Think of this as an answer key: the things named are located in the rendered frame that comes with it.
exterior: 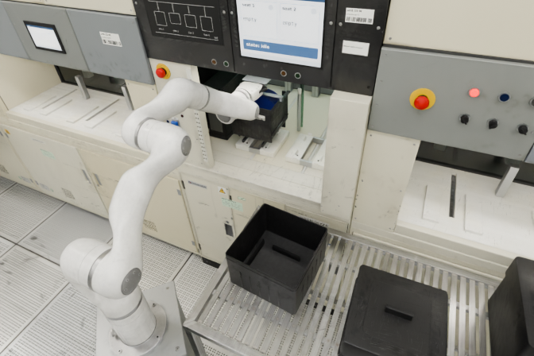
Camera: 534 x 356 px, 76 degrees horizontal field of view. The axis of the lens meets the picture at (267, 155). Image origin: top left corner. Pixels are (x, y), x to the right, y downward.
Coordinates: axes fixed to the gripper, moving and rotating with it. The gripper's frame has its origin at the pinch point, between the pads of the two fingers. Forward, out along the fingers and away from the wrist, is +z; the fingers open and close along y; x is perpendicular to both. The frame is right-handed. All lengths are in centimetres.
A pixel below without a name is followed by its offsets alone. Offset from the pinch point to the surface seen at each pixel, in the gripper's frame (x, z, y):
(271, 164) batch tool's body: -34.4, -14.7, 12.0
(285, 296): -35, -74, 44
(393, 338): -35, -73, 78
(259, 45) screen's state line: 30.1, -30.5, 16.9
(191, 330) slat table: -47, -92, 17
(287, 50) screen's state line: 30, -30, 27
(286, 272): -45, -60, 38
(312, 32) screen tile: 36, -30, 35
